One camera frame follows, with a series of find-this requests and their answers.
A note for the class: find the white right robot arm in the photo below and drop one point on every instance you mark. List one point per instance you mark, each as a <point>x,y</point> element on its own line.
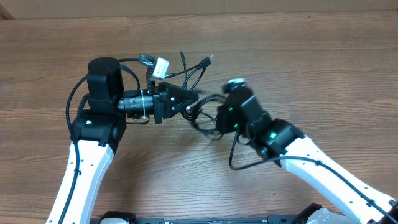
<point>279,141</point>

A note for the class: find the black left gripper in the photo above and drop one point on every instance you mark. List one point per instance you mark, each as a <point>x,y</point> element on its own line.
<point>161,101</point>

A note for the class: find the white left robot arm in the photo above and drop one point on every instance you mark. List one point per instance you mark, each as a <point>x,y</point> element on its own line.
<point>100,123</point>

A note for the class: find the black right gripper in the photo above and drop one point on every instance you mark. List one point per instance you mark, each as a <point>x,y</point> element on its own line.
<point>226,116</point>

